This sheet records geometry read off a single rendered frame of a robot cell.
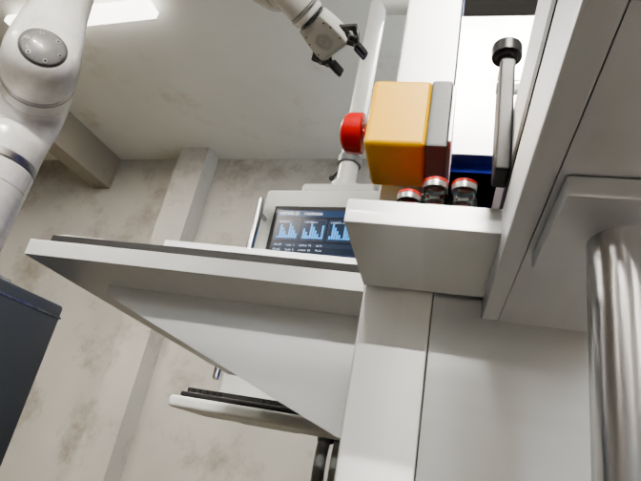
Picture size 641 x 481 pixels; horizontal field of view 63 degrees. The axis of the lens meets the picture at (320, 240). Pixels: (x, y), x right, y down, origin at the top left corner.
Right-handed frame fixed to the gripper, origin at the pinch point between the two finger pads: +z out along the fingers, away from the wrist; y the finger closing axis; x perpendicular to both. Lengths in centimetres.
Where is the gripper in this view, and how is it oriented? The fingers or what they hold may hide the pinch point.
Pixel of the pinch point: (351, 62)
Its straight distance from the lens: 147.3
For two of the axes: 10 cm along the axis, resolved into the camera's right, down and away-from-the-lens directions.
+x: 3.2, -7.6, 5.6
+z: 6.8, 6.0, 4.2
